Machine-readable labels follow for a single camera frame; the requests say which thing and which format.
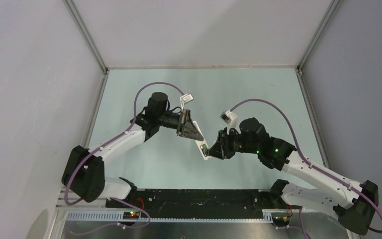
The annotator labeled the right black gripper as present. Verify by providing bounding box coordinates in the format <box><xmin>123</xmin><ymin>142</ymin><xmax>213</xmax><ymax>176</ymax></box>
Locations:
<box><xmin>206</xmin><ymin>127</ymin><xmax>259</xmax><ymax>160</ymax></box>

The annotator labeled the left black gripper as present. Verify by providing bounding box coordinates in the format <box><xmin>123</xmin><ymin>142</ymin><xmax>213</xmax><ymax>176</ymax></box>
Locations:
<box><xmin>157</xmin><ymin>110</ymin><xmax>203</xmax><ymax>141</ymax></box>

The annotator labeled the white remote control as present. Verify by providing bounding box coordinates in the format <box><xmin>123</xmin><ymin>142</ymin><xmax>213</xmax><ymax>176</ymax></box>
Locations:
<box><xmin>193</xmin><ymin>120</ymin><xmax>211</xmax><ymax>161</ymax></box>

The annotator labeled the green AA battery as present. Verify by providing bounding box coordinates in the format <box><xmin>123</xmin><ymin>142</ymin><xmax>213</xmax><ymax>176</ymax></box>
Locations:
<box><xmin>200</xmin><ymin>144</ymin><xmax>208</xmax><ymax>157</ymax></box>

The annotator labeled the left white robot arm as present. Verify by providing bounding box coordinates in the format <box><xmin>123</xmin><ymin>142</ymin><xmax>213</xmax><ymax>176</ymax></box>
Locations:
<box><xmin>61</xmin><ymin>92</ymin><xmax>205</xmax><ymax>208</ymax></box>

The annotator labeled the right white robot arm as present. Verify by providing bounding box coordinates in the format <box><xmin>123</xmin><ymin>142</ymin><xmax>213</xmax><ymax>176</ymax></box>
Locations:
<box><xmin>208</xmin><ymin>118</ymin><xmax>378</xmax><ymax>236</ymax></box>

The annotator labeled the right electronics board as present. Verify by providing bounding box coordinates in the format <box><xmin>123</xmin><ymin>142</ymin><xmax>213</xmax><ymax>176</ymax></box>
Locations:
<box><xmin>273</xmin><ymin>216</ymin><xmax>290</xmax><ymax>227</ymax></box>

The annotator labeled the electronics board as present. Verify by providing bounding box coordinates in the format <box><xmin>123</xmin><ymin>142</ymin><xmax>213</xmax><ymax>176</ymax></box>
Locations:
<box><xmin>273</xmin><ymin>216</ymin><xmax>290</xmax><ymax>227</ymax></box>
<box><xmin>122</xmin><ymin>211</ymin><xmax>141</xmax><ymax>220</ymax></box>

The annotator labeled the left electronics board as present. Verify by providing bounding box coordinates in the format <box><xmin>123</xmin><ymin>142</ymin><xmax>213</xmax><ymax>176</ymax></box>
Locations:
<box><xmin>122</xmin><ymin>211</ymin><xmax>141</xmax><ymax>220</ymax></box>

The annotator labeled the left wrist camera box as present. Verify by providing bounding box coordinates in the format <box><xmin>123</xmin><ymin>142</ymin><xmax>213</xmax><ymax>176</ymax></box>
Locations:
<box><xmin>180</xmin><ymin>94</ymin><xmax>194</xmax><ymax>111</ymax></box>

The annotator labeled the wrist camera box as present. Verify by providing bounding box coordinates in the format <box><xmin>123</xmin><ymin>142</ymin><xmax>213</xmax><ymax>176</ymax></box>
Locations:
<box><xmin>220</xmin><ymin>110</ymin><xmax>239</xmax><ymax>134</ymax></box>
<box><xmin>180</xmin><ymin>94</ymin><xmax>194</xmax><ymax>111</ymax></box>

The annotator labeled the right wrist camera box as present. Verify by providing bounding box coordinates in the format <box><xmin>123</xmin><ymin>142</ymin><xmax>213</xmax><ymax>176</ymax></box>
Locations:
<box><xmin>220</xmin><ymin>110</ymin><xmax>239</xmax><ymax>134</ymax></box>

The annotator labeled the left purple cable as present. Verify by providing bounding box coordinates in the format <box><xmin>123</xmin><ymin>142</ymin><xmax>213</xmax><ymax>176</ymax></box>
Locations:
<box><xmin>64</xmin><ymin>82</ymin><xmax>187</xmax><ymax>237</ymax></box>

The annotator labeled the purple cable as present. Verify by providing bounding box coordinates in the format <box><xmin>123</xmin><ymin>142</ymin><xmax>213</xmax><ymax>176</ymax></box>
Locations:
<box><xmin>64</xmin><ymin>82</ymin><xmax>187</xmax><ymax>237</ymax></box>
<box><xmin>229</xmin><ymin>98</ymin><xmax>382</xmax><ymax>239</ymax></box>

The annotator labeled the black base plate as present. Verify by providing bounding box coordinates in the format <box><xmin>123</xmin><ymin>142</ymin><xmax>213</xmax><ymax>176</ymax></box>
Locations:
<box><xmin>125</xmin><ymin>189</ymin><xmax>287</xmax><ymax>220</ymax></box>

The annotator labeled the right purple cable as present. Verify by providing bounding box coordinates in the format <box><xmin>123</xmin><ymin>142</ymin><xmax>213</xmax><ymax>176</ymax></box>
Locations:
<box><xmin>229</xmin><ymin>98</ymin><xmax>382</xmax><ymax>239</ymax></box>

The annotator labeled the aluminium frame rail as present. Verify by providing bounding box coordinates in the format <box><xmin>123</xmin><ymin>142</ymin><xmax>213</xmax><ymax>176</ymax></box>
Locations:
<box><xmin>51</xmin><ymin>189</ymin><xmax>357</xmax><ymax>239</ymax></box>

